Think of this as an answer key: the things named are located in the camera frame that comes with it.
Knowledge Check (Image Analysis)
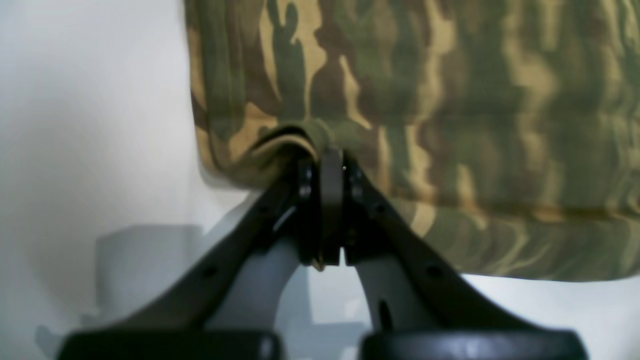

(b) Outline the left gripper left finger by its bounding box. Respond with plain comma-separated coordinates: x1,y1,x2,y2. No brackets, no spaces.
58,150,346,360

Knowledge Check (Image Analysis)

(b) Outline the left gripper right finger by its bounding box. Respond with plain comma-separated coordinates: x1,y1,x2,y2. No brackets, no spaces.
343,155,588,360

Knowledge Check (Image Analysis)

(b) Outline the camouflage t-shirt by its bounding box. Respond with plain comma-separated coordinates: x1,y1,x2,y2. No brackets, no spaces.
184,0,640,281

